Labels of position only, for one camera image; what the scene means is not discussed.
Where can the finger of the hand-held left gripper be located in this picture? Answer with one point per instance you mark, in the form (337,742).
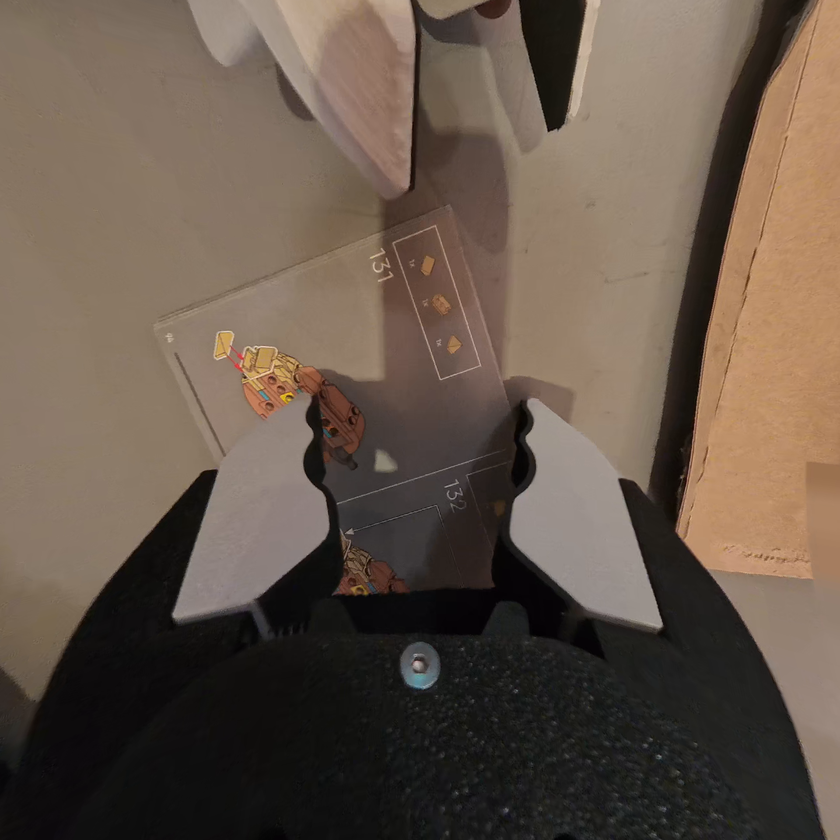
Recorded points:
(367,79)
(558,59)

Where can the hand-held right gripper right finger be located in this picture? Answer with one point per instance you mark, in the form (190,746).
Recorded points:
(581,525)

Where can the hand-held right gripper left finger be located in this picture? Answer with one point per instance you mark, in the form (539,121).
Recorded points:
(262,531)

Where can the printed cardboard box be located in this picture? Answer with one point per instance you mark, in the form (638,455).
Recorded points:
(774,328)

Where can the grey instruction booklet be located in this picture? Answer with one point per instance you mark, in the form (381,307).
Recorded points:
(367,308)

